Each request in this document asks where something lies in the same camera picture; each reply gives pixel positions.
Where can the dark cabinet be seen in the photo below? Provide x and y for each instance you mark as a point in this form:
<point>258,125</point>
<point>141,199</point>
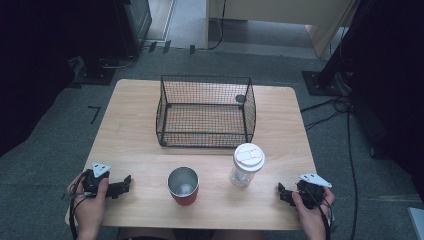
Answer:
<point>133,23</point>

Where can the person's left hand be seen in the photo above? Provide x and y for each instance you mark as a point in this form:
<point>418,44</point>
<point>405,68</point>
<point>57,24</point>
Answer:
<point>90,210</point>

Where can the angled black tape mark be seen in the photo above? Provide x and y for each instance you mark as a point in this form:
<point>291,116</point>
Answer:
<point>95,113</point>

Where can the white panel furniture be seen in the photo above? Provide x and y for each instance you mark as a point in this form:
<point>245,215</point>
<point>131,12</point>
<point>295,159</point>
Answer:
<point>280,13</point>

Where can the black slanted stand pole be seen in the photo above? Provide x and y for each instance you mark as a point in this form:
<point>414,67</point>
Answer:
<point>340,50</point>

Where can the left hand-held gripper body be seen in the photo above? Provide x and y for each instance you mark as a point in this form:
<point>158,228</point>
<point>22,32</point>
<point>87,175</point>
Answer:
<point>91,182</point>

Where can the short black tape strip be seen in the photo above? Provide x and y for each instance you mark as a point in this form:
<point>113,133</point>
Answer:
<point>192,49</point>

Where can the dark curtain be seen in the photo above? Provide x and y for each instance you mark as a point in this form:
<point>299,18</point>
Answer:
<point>393,83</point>
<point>40,60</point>

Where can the clear cup with white lid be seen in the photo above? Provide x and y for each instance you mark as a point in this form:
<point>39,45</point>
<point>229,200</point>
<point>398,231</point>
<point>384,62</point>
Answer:
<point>246,165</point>

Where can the black stand base plate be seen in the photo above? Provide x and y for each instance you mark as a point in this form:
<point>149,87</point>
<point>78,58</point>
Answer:
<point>321,83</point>
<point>95,75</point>

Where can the white flat object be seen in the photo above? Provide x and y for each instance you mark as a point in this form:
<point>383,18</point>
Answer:
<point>417,223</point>

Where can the red cup with steel inside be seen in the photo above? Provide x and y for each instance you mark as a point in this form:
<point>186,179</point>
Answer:
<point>183,186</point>

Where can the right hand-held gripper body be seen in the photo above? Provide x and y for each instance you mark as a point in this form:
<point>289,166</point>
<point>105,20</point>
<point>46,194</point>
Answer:
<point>310,193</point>

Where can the person's right hand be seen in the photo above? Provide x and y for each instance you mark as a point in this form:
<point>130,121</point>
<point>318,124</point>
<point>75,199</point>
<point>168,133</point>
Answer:
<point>311,218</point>

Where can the small black round disc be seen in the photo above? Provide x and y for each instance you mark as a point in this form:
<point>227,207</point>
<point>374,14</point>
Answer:
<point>240,98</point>

